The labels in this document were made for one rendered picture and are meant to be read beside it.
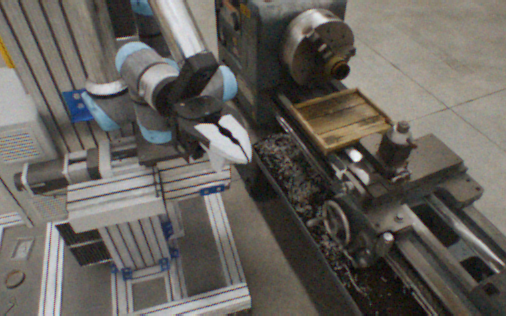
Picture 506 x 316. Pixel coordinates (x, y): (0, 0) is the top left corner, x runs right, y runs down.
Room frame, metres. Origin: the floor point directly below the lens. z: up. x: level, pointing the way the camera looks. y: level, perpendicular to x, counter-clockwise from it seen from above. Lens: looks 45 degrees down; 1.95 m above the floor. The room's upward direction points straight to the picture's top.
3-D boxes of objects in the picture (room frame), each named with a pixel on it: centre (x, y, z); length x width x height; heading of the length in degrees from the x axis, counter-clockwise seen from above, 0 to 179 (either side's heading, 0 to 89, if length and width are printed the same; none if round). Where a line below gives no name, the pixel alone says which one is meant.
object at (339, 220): (0.82, -0.34, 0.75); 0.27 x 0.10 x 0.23; 25
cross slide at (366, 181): (0.94, -0.52, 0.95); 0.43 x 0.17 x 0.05; 115
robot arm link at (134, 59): (0.61, 0.20, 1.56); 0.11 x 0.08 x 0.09; 38
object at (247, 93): (1.87, -0.09, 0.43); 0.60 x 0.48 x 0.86; 25
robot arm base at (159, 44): (1.37, 0.40, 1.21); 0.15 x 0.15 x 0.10
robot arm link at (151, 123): (0.62, 0.19, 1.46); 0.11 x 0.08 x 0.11; 128
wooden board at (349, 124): (1.29, -0.37, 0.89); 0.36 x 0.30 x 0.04; 115
